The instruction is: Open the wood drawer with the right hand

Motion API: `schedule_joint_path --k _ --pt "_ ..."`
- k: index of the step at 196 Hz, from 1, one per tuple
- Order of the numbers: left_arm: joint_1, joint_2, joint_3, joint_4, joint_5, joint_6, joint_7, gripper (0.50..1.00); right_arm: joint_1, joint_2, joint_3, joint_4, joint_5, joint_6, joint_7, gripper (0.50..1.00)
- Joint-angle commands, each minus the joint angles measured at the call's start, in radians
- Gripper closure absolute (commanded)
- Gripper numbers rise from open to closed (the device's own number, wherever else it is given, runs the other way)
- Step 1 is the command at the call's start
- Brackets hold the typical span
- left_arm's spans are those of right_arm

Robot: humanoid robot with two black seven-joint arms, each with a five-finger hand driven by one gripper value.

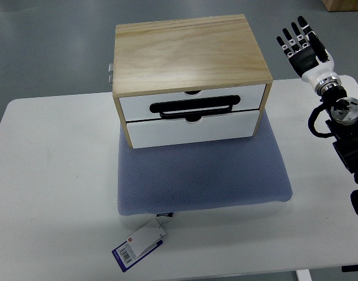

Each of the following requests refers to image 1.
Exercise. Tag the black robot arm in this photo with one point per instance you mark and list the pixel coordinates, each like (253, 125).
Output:
(342, 123)

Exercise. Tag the wooden drawer cabinet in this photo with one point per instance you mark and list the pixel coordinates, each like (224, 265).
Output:
(186, 55)

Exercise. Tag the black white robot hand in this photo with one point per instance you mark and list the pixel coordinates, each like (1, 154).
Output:
(308, 56)

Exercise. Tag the cardboard box corner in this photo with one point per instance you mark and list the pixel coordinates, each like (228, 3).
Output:
(341, 5)

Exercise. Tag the black drawer handle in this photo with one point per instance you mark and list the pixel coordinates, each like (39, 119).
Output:
(198, 107)

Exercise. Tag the blue mesh cushion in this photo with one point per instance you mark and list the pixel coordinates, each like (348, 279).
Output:
(204, 175)

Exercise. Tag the white drawer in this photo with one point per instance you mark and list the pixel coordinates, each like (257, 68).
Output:
(180, 131)
(137, 108)

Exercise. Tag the white blue product tag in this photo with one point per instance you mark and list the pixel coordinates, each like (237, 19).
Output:
(139, 245)

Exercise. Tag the white table leg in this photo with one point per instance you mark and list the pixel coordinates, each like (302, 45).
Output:
(303, 275)

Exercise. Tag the metal bracket behind cabinet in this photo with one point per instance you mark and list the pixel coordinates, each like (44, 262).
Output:
(110, 74)

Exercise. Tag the black table controller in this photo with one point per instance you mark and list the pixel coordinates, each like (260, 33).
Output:
(349, 268)

